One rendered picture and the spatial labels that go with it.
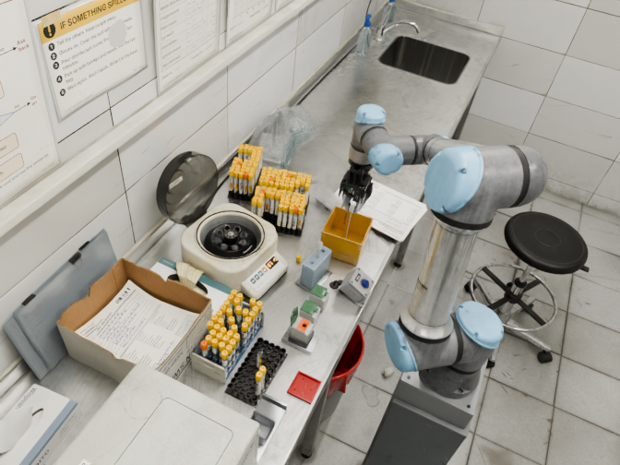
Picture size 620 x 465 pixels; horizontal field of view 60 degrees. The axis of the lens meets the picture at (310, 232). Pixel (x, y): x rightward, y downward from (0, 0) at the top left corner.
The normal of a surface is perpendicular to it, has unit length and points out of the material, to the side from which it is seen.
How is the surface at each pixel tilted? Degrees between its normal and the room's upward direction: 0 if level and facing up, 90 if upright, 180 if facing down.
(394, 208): 1
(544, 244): 2
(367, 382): 0
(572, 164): 90
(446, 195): 80
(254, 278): 25
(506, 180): 55
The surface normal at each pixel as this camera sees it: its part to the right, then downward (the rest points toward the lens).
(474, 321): 0.28, -0.71
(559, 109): -0.43, 0.61
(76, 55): 0.90, 0.37
